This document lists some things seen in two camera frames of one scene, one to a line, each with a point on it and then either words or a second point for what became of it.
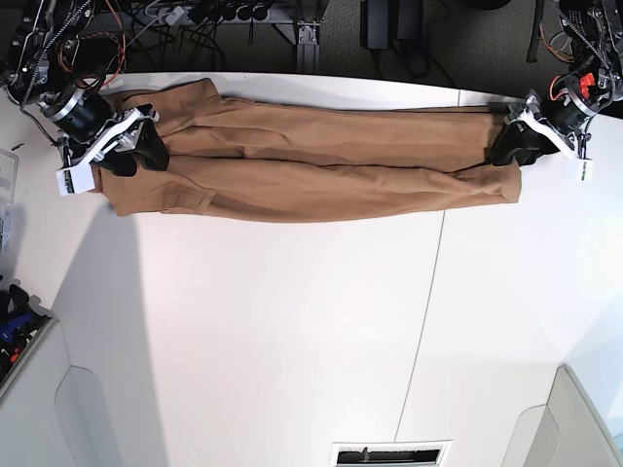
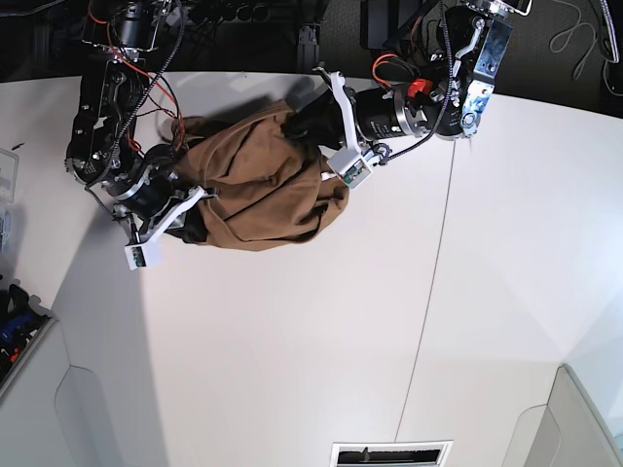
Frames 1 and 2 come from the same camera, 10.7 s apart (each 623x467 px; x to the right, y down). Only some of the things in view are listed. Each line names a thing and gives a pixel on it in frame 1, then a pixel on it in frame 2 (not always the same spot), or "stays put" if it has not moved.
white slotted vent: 390,453 stays put
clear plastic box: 9,167 stays put
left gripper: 88,127 to 153,194
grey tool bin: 23,326 stays put
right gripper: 564,121 to 369,114
